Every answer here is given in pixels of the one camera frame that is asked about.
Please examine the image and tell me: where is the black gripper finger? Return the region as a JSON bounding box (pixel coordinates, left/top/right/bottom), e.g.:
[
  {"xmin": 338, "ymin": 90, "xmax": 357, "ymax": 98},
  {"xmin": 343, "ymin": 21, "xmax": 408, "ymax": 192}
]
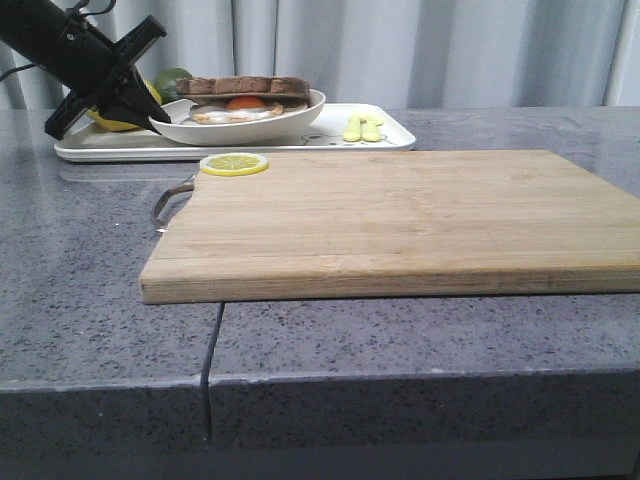
[
  {"xmin": 97, "ymin": 100, "xmax": 163, "ymax": 134},
  {"xmin": 124, "ymin": 69, "xmax": 171, "ymax": 124}
]

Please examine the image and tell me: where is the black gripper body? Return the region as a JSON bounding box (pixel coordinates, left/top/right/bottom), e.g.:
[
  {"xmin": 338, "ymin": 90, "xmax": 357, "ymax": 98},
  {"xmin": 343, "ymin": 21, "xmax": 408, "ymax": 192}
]
[{"xmin": 45, "ymin": 14, "xmax": 166, "ymax": 139}]

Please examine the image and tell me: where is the white round plate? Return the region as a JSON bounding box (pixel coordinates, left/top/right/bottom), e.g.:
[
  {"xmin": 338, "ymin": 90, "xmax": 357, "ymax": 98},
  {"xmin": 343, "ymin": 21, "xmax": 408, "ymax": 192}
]
[{"xmin": 151, "ymin": 89, "xmax": 326, "ymax": 146}]

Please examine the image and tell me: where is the bread slice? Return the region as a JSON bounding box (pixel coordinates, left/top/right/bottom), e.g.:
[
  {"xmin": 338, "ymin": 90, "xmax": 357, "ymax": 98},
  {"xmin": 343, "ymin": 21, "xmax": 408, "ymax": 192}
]
[
  {"xmin": 179, "ymin": 97, "xmax": 309, "ymax": 125},
  {"xmin": 175, "ymin": 76, "xmax": 309, "ymax": 96}
]

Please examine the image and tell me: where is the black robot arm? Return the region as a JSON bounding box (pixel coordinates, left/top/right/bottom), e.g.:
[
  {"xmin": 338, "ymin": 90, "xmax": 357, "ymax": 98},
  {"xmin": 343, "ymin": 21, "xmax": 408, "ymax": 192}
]
[{"xmin": 1, "ymin": 1, "xmax": 170, "ymax": 140}]

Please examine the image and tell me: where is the white bear tray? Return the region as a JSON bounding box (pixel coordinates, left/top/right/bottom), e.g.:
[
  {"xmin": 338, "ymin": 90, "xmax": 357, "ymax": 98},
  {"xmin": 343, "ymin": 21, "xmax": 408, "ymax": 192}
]
[{"xmin": 53, "ymin": 102, "xmax": 417, "ymax": 163}]

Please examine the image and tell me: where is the yellow lemon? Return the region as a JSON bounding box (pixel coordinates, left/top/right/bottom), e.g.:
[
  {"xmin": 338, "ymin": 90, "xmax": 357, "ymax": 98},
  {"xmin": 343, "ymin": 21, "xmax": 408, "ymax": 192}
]
[{"xmin": 86, "ymin": 79, "xmax": 162, "ymax": 132}]

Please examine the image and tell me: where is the green lime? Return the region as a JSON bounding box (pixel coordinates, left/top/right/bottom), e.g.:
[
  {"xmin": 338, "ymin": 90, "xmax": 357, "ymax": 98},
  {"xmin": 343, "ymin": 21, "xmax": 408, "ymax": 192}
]
[{"xmin": 153, "ymin": 67, "xmax": 192, "ymax": 104}]

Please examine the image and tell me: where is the fried egg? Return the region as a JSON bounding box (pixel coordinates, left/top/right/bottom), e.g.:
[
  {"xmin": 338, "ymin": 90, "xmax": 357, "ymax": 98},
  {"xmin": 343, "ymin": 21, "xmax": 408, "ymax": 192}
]
[{"xmin": 192, "ymin": 95, "xmax": 285, "ymax": 124}]

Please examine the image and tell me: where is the lemon slice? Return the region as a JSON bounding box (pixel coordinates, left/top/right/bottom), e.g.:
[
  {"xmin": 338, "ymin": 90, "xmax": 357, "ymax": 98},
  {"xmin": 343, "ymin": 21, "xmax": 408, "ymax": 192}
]
[{"xmin": 199, "ymin": 152, "xmax": 269, "ymax": 176}]

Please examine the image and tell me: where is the yellow plastic fork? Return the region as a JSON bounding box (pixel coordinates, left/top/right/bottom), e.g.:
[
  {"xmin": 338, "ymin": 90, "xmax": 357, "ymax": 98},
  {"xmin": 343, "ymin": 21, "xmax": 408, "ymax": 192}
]
[{"xmin": 342, "ymin": 114, "xmax": 367, "ymax": 142}]

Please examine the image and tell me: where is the wooden cutting board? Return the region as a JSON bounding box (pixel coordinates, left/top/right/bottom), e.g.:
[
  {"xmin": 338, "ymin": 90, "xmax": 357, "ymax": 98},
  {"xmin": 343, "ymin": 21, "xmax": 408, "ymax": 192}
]
[{"xmin": 140, "ymin": 150, "xmax": 639, "ymax": 304}]

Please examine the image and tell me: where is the grey curtain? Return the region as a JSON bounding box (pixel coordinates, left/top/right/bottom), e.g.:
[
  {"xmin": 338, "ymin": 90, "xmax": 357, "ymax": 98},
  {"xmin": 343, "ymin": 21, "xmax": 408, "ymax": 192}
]
[{"xmin": 0, "ymin": 0, "xmax": 640, "ymax": 111}]

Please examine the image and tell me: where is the metal board handle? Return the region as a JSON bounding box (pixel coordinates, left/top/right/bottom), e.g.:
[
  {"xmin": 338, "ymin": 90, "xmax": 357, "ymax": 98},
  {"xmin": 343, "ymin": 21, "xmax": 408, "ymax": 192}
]
[{"xmin": 151, "ymin": 173, "xmax": 197, "ymax": 233}]

